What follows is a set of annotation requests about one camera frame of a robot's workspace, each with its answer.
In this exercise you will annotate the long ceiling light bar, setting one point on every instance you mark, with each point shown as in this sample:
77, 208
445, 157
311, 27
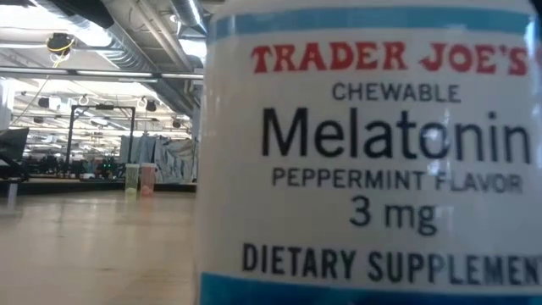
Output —
114, 73

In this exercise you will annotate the black aluminium rig frame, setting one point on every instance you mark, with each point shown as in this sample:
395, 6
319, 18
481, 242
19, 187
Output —
84, 186

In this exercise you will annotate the black background robot arm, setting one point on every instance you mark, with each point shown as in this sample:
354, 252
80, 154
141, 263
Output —
78, 163

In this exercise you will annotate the black background rig frame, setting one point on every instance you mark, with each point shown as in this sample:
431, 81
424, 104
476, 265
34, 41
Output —
101, 107

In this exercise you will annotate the black ceiling spotlight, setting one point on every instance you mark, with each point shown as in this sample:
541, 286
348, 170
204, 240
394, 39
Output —
150, 106

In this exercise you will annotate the dark computer monitor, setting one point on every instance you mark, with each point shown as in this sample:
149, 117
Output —
12, 144

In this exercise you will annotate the white melatonin bottle blue label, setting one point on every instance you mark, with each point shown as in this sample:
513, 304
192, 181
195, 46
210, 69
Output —
368, 169

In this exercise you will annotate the black yellow ceiling device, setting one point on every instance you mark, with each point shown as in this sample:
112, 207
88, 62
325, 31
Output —
60, 42

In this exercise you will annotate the silver ventilation duct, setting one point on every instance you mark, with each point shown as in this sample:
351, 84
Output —
188, 12
118, 46

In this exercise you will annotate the pink pill vial white cap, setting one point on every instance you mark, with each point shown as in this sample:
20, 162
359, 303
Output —
147, 180

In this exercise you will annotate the light blue tarp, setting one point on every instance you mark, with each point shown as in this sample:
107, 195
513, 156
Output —
169, 156

